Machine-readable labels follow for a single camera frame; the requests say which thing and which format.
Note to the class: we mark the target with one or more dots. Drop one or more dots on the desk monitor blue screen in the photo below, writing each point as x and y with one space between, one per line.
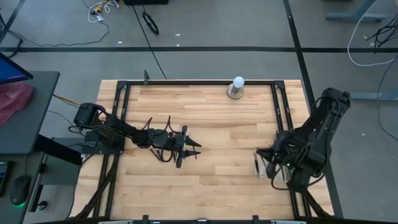
9 70

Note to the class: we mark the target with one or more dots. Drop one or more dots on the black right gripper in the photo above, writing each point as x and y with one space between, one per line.
283 152

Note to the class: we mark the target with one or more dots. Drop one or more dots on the black metal table frame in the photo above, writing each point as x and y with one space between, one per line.
202 82

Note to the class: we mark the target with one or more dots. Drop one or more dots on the black desk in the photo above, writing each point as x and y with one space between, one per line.
28 133

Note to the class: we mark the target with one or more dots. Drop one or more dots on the white light bulb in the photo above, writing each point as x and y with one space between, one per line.
238 81

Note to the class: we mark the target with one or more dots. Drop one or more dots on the pink cloth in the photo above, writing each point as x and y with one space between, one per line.
14 99

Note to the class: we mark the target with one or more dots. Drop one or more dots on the black keyboard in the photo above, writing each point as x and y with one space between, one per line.
3 177

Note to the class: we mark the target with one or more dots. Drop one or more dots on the black computer mouse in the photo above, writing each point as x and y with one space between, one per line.
20 189

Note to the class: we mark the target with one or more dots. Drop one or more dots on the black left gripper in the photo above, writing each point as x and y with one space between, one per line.
180 141

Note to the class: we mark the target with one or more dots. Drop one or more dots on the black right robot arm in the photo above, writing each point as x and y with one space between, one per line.
323 124

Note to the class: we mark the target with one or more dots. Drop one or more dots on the black frame clamp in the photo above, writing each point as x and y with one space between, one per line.
256 219
145 219

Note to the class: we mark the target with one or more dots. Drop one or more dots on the black desk caster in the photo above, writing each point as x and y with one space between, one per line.
42 205

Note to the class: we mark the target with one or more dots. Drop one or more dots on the black box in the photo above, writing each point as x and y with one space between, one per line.
145 2

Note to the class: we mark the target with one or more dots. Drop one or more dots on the black pen silver tip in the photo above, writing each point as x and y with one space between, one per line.
158 153
154 153
256 165
194 148

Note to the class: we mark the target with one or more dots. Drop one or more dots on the clear plastic container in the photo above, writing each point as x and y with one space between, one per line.
262 169

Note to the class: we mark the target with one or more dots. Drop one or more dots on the blue-grey table foot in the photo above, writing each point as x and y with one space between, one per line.
357 15
373 96

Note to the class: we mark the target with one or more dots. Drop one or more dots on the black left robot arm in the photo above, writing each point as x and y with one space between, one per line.
124 129

